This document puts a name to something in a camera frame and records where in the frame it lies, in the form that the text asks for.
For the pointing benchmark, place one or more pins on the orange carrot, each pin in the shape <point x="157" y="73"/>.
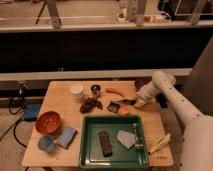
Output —
<point x="115" y="91"/>

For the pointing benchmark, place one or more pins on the blue cup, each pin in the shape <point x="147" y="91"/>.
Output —
<point x="46" y="143"/>

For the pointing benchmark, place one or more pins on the small orange ball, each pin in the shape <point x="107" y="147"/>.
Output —
<point x="123" y="110"/>

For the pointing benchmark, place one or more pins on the yellow banana toy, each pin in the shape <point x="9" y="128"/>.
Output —
<point x="160" y="143"/>

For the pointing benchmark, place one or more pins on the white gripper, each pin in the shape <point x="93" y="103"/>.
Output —
<point x="143" y="96"/>

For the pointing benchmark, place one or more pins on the white cup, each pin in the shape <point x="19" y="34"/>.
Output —
<point x="77" y="90"/>

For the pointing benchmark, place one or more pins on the green plastic tray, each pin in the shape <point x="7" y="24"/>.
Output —
<point x="91" y="155"/>

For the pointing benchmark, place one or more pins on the brown grape bunch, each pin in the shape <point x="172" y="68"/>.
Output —
<point x="89" y="104"/>

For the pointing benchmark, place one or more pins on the purple bowl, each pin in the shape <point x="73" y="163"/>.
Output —
<point x="141" y="81"/>

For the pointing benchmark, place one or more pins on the grey folded cloth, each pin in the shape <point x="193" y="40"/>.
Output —
<point x="127" y="139"/>

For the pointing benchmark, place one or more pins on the blue sponge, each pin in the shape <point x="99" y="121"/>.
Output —
<point x="66" y="137"/>

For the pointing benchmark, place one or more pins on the red-orange bowl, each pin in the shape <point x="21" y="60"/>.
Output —
<point x="48" y="122"/>

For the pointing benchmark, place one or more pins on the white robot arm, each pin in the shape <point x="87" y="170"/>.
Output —
<point x="197" y="150"/>

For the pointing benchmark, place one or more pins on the blue box on floor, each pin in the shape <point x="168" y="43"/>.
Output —
<point x="31" y="112"/>

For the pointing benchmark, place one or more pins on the dark brown block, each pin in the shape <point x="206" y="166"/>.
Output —
<point x="105" y="144"/>

